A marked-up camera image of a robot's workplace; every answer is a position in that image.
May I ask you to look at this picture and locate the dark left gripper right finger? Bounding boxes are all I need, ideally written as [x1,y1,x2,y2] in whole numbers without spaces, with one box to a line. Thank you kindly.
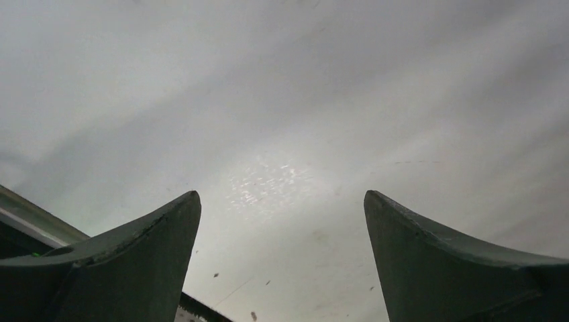
[364,191,568,321]

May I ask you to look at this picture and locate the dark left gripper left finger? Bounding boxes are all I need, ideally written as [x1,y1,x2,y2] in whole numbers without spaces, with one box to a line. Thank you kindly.
[1,191,201,321]

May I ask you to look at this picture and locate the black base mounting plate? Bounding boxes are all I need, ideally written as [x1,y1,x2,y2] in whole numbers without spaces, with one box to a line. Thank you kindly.
[1,223,231,322]

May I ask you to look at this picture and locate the aluminium frame rail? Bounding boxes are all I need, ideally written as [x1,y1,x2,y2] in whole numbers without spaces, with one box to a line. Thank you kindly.
[1,186,89,248]

